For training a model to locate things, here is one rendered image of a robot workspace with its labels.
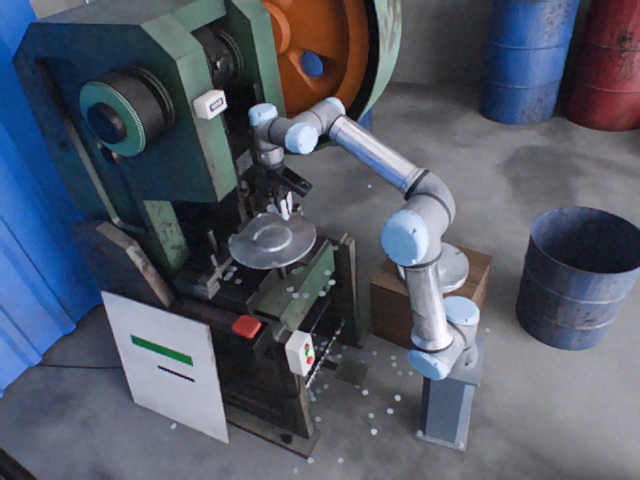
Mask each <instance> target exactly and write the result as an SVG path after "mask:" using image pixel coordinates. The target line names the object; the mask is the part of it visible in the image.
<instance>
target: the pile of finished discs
mask: <svg viewBox="0 0 640 480"><path fill-rule="evenodd" d="M440 244H441V251H442V254H441V257H440V259H439V260H438V261H437V267H438V273H439V280H440V287H441V294H443V293H447V292H451V291H454V290H456V289H458V288H459V287H461V286H462V284H463V283H464V282H465V279H466V278H467V276H468V271H469V261H468V258H467V257H466V255H465V254H464V253H462V252H460V250H459V248H457V247H455V246H452V245H450V244H448V243H444V242H440ZM397 269H398V273H399V276H400V277H401V279H402V280H403V281H404V282H405V277H404V272H403V268H402V267H400V266H399V265H398V264H397ZM405 283H406V282H405Z"/></svg>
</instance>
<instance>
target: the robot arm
mask: <svg viewBox="0 0 640 480"><path fill-rule="evenodd" d="M248 115H249V122H250V125H249V126H250V127H251V132H252V137H253V141H254V146H255V150H256V155H257V159H255V160H254V161H253V164H254V165H256V166H258V170H259V175H258V176H257V179H256V180H255V181H254V185H255V189H256V193H257V196H259V197H263V198H266V199H269V198H273V199H272V204H270V205H268V209H269V210H270V211H272V212H274V213H276V214H278V215H280V217H281V218H282V219H284V220H287V219H288V217H289V215H290V210H291V202H293V191H294V192H295V193H297V194H298V195H299V196H301V197H302V198H305V197H306V196H307V195H308V194H309V193H310V191H311V190H312V188H313V185H312V184H311V183H310V182H308V181H307V180H305V179H304V178H303V177H301V176H300V175H298V174H297V173H295V172H294V171H292V170H290V169H289V168H287V167H286V166H285V165H283V163H284V160H283V157H284V155H283V149H286V150H289V151H290V152H294V153H301V154H308V153H310V152H312V151H313V149H314V147H315V146H316V144H317V141H318V137H319V136H321V135H322V134H324V135H325V136H326V137H328V138H329V139H331V140H332V141H333V142H335V143H336V144H337V145H339V146H340V147H341V148H343V149H344V150H345V151H347V152H348V153H349V154H351V155H352V156H353V157H355V158H356V159H357V160H359V161H360V162H361V163H363V164H364V165H365V166H367V167H368V168H369V169H371V170H372V171H373V172H375V173H376V174H377V175H379V176H380V177H381V178H383V179H384V180H385V181H387V182H388V183H389V184H391V185H392V186H393V187H395V188H396V189H398V190H399V191H400V192H401V193H402V198H403V199H404V200H406V201H407V202H406V203H405V204H404V205H403V206H402V207H401V208H400V209H399V210H398V211H397V212H395V213H394V214H392V215H391V216H390V217H389V219H388V220H387V222H386V223H385V224H384V226H383V228H382V230H381V235H380V239H381V245H382V247H383V250H384V251H385V253H388V254H389V258H390V259H391V260H392V261H394V262H395V263H397V264H398V265H399V266H400V267H402V268H403V272H404V277H405V282H406V288H407V293H408V297H409V302H410V307H411V312H412V317H413V322H414V328H413V329H412V332H411V339H412V344H413V347H412V349H411V350H409V353H408V355H407V359H408V362H409V363H410V365H411V366H412V367H413V368H414V369H415V370H416V371H417V372H419V373H420V374H422V375H423V376H425V377H427V378H430V379H434V380H439V379H443V378H444V377H445V376H446V374H447V373H464V372H467V371H469V370H471V369H472V368H473V367H474V366H475V364H476V362H477V358H478V349H477V346H476V343H475V337H476V331H477V326H478V322H479V319H480V318H479V310H478V308H477V306H476V305H475V304H474V303H473V302H472V301H470V300H468V299H466V298H463V297H447V298H445V299H443V300H442V294H441V287H440V280H439V273H438V267H437V261H438V260H439V259H440V257H441V254H442V251H441V244H440V236H441V234H442V233H443V232H444V231H445V230H446V228H447V227H448V226H449V225H450V224H451V222H452V220H454V218H455V214H456V205H455V200H454V198H452V195H451V193H450V191H449V190H448V188H447V187H446V186H445V184H444V183H443V182H442V181H441V180H440V179H439V178H438V177H437V176H435V175H434V174H433V173H432V172H430V171H429V170H427V169H426V168H423V169H419V168H418V167H416V166H415V165H413V164H412V163H411V162H409V161H408V160H406V159H405V158H404V157H402V156H401V155H400V154H398V153H397V152H395V151H394V150H393V149H391V148H390V147H388V146H387V145H386V144H384V143H383V142H381V141H380V140H379V139H377V138H376V137H374V136H373V135H372V134H370V133H369V132H367V131H366V130H365V129H363V128H362V127H361V126H359V125H358V124H356V123H355V121H354V120H352V119H351V118H349V117H348V116H347V115H345V108H344V106H343V105H342V104H341V101H340V100H339V99H337V98H335V97H328V98H326V99H324V100H321V101H319V102H317V103H316V104H315V105H314V106H312V107H311V108H309V109H307V110H306V111H304V112H302V113H300V114H299V115H297V116H295V117H294V118H291V119H287V118H284V117H280V116H277V112H276V109H275V107H274V106H273V105H272V104H269V103H262V104H257V105H255V106H253V107H251V108H250V110H249V112H248ZM282 148H283V149H282ZM259 178H261V179H259ZM258 179H259V180H258ZM257 186H258V189H259V193H258V191H257Z"/></svg>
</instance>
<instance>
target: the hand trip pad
mask: <svg viewBox="0 0 640 480"><path fill-rule="evenodd" d="M259 327H260V322H259V320H257V319H255V318H252V317H249V316H245V315H243V316H240V317H239V318H238V319H237V320H236V322H235V323H234V324H233V326H232V331H233V332H234V333H236V334H238V335H241V336H244V337H247V338H250V337H252V336H253V335H254V334H255V333H256V332H257V330H258V329H259Z"/></svg>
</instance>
